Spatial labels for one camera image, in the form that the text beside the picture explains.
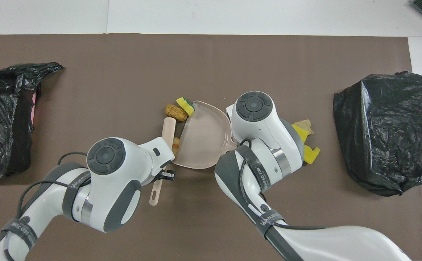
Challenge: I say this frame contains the yellow sponge with green side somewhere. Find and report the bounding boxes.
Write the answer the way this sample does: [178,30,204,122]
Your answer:
[176,96,196,117]

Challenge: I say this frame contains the brown paper table mat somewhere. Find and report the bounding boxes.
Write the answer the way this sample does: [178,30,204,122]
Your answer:
[0,33,422,261]

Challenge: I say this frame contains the yellow curved sponge piece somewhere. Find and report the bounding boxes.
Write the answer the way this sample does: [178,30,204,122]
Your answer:
[291,123,310,146]

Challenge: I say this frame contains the beige plastic dustpan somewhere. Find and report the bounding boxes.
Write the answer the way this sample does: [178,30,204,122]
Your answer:
[171,101,237,169]

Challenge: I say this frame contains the black trash bag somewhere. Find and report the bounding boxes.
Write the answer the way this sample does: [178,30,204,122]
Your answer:
[0,62,63,179]
[333,71,422,197]

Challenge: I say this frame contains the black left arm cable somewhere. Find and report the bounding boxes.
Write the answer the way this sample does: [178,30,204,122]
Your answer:
[17,152,88,261]

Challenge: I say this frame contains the brown nugget shaped toy food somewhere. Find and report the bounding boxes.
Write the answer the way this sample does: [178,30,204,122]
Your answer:
[164,104,189,122]

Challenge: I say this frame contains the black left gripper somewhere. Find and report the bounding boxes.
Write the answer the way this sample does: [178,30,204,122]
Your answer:
[156,170,176,182]

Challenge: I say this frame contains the tan cracker piece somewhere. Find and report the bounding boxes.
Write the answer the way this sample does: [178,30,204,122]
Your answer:
[295,119,314,133]

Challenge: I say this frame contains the beige hand brush black bristles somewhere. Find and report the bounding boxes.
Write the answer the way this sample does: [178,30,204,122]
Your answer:
[149,117,177,207]

